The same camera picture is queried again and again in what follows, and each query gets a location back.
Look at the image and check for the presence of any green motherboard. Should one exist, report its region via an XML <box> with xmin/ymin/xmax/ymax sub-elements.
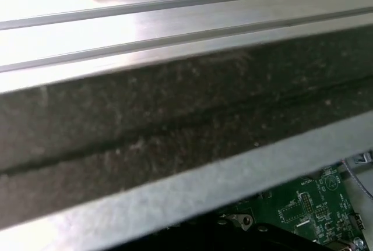
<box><xmin>217</xmin><ymin>162</ymin><xmax>373</xmax><ymax>251</ymax></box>

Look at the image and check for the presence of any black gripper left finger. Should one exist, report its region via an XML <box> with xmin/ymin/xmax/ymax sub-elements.
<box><xmin>116</xmin><ymin>224</ymin><xmax>202</xmax><ymax>251</ymax></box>

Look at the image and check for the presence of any grey braided wire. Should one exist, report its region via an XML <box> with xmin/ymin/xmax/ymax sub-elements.
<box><xmin>339</xmin><ymin>159</ymin><xmax>373</xmax><ymax>199</ymax></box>

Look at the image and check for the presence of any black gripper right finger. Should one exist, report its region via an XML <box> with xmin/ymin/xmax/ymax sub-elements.
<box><xmin>200</xmin><ymin>220</ymin><xmax>321</xmax><ymax>251</ymax></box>

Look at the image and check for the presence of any black PC case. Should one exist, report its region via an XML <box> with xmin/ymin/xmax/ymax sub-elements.
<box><xmin>0</xmin><ymin>23</ymin><xmax>373</xmax><ymax>251</ymax></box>

